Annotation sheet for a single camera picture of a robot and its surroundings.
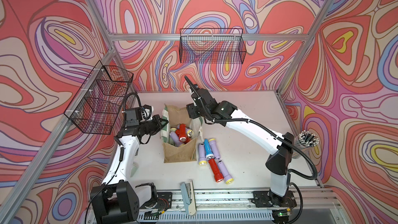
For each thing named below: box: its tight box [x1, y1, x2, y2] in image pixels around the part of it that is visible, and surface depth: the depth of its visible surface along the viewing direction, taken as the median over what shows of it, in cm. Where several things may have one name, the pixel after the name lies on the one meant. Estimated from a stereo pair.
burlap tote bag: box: [160, 103, 204, 164], surface depth 85 cm
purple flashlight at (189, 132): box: [177, 123, 194, 137], surface depth 93 cm
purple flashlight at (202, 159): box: [198, 142, 208, 166], surface depth 87 cm
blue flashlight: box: [203, 138, 215, 160], surface depth 89 cm
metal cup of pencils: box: [292, 129, 320, 158], surface depth 78 cm
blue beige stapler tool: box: [180, 179, 197, 216], surface depth 74 cm
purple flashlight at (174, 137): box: [169, 127, 185, 148], surface depth 90 cm
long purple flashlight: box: [217, 158, 234, 185], surface depth 81 cm
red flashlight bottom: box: [207, 158, 224, 183], surface depth 82 cm
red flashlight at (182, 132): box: [179, 123, 187, 143], surface depth 90 cm
